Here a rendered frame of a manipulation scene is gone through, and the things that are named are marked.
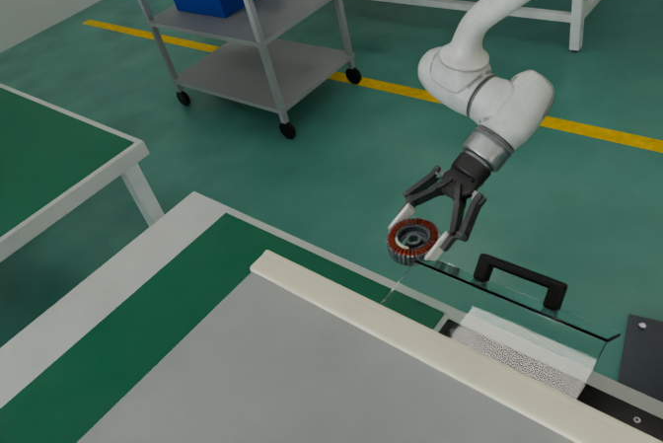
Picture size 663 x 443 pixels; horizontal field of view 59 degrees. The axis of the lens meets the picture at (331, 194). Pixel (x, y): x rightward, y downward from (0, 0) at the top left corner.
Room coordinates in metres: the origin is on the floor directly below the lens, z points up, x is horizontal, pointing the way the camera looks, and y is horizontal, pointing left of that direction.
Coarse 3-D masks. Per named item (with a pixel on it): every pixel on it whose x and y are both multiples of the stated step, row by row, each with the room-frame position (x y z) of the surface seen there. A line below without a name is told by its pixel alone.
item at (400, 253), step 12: (396, 228) 0.88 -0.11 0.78; (408, 228) 0.87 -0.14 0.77; (420, 228) 0.86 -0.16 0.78; (432, 228) 0.84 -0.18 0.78; (396, 240) 0.84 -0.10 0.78; (408, 240) 0.85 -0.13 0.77; (420, 240) 0.83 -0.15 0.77; (432, 240) 0.81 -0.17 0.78; (396, 252) 0.81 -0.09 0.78; (408, 252) 0.80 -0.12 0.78; (420, 252) 0.79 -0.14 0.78; (408, 264) 0.79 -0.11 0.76
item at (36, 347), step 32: (192, 192) 1.24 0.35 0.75; (160, 224) 1.14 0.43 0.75; (192, 224) 1.11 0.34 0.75; (256, 224) 1.05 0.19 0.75; (128, 256) 1.06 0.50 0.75; (160, 256) 1.03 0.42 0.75; (96, 288) 0.98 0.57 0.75; (128, 288) 0.95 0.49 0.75; (64, 320) 0.90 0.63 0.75; (96, 320) 0.88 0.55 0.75; (0, 352) 0.86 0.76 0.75; (32, 352) 0.84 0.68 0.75; (64, 352) 0.81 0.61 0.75; (0, 384) 0.78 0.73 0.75; (608, 384) 0.45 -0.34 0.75
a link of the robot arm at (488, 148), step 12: (480, 132) 0.92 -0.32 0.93; (492, 132) 0.91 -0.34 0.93; (468, 144) 0.92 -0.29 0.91; (480, 144) 0.90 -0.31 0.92; (492, 144) 0.89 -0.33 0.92; (504, 144) 0.89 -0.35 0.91; (480, 156) 0.89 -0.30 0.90; (492, 156) 0.88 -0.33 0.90; (504, 156) 0.89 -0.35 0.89; (492, 168) 0.88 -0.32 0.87
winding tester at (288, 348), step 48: (240, 288) 0.30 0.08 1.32; (288, 288) 0.29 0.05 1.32; (336, 288) 0.28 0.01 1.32; (192, 336) 0.27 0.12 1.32; (240, 336) 0.26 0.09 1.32; (288, 336) 0.25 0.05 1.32; (336, 336) 0.24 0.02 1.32; (384, 336) 0.23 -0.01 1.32; (432, 336) 0.22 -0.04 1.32; (144, 384) 0.24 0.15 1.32; (192, 384) 0.23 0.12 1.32; (240, 384) 0.22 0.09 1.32; (288, 384) 0.21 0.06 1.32; (336, 384) 0.20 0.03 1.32; (384, 384) 0.20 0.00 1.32; (432, 384) 0.19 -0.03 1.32; (480, 384) 0.18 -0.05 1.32; (528, 384) 0.17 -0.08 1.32; (96, 432) 0.22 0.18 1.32; (144, 432) 0.21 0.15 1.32; (192, 432) 0.20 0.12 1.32; (240, 432) 0.19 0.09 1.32; (288, 432) 0.18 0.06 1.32; (336, 432) 0.17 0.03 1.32; (384, 432) 0.17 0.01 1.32; (432, 432) 0.16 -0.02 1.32; (480, 432) 0.15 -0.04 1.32; (528, 432) 0.15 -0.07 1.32; (576, 432) 0.14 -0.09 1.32; (624, 432) 0.13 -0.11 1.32
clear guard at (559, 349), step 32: (416, 288) 0.47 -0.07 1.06; (448, 288) 0.46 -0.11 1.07; (480, 288) 0.44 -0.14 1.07; (416, 320) 0.42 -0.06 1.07; (448, 320) 0.41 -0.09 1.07; (480, 320) 0.40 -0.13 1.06; (512, 320) 0.39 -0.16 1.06; (544, 320) 0.38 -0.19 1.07; (576, 320) 0.39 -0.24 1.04; (480, 352) 0.36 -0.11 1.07; (512, 352) 0.35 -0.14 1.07; (544, 352) 0.34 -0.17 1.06; (576, 352) 0.33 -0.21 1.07; (576, 384) 0.30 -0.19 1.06
